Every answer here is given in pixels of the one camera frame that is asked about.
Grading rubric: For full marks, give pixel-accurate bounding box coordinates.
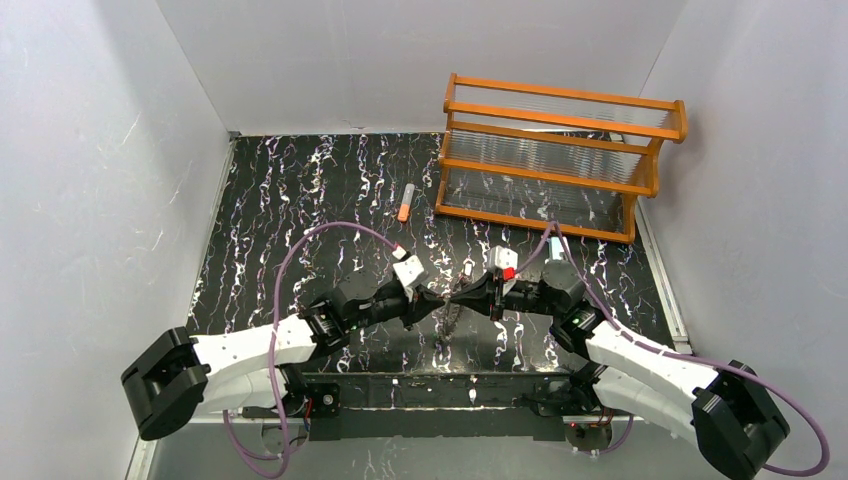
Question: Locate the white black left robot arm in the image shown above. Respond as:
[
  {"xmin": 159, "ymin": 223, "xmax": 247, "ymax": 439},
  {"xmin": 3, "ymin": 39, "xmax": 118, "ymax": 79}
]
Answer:
[{"xmin": 120, "ymin": 272, "xmax": 445, "ymax": 441}]

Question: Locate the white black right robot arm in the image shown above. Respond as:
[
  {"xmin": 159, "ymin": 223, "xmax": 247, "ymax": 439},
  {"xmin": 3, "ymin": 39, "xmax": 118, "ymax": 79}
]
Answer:
[{"xmin": 451, "ymin": 260, "xmax": 790, "ymax": 479}]

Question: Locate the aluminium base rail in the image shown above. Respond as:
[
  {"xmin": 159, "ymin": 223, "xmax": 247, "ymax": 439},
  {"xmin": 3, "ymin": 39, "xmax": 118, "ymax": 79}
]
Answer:
[{"xmin": 125, "ymin": 377, "xmax": 753, "ymax": 480}]

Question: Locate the grey orange marker pen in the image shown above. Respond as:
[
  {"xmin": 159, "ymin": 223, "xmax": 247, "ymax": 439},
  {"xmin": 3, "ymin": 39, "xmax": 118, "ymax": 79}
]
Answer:
[{"xmin": 397, "ymin": 183, "xmax": 416, "ymax": 223}]

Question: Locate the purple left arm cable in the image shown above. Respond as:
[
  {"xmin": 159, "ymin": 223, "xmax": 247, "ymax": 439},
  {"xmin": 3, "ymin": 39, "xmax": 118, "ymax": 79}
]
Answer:
[{"xmin": 221, "ymin": 221, "xmax": 402, "ymax": 480}]

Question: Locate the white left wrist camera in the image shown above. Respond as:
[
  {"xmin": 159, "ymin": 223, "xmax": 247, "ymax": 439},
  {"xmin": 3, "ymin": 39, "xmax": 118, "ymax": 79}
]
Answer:
[{"xmin": 392, "ymin": 245, "xmax": 428, "ymax": 301}]

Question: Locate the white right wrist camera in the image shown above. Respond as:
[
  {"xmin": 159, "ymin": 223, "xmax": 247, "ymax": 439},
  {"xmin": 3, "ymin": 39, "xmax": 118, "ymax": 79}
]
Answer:
[{"xmin": 485, "ymin": 246, "xmax": 518, "ymax": 295}]

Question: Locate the orange wooden two-tier shelf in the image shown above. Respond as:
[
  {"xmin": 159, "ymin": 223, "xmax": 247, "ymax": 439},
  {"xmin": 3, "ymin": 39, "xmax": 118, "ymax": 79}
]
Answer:
[{"xmin": 435, "ymin": 74, "xmax": 689, "ymax": 244}]

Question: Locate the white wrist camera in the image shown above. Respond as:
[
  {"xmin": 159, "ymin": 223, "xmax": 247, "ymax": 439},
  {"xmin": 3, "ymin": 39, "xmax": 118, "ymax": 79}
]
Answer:
[
  {"xmin": 485, "ymin": 246, "xmax": 518, "ymax": 295},
  {"xmin": 392, "ymin": 245, "xmax": 428, "ymax": 301}
]

